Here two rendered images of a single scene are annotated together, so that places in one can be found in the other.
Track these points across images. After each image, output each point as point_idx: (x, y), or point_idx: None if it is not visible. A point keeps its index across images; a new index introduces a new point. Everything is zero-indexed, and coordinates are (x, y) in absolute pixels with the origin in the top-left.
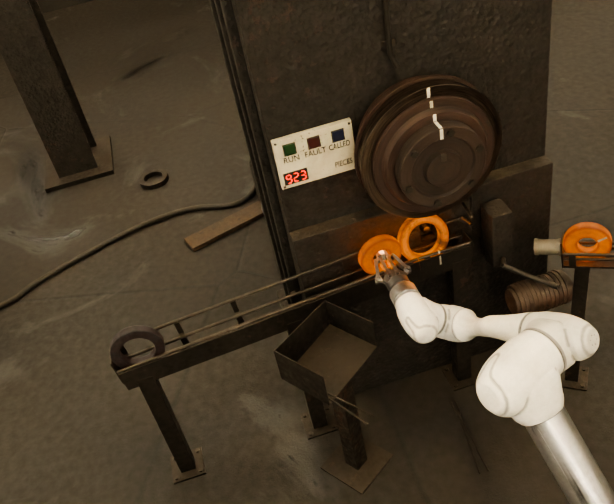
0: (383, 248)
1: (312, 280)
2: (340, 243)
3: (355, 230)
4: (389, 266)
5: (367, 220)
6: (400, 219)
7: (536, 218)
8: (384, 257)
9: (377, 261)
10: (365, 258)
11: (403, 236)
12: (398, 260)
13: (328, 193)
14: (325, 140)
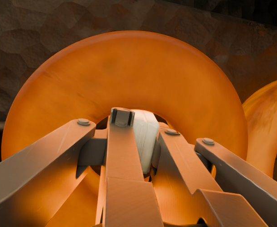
0: (161, 102)
1: None
2: None
3: (76, 22)
4: (160, 210)
5: (138, 2)
6: (256, 73)
7: None
8: (148, 151)
9: (88, 131)
10: (37, 109)
11: (263, 120)
12: (257, 179)
13: None
14: None
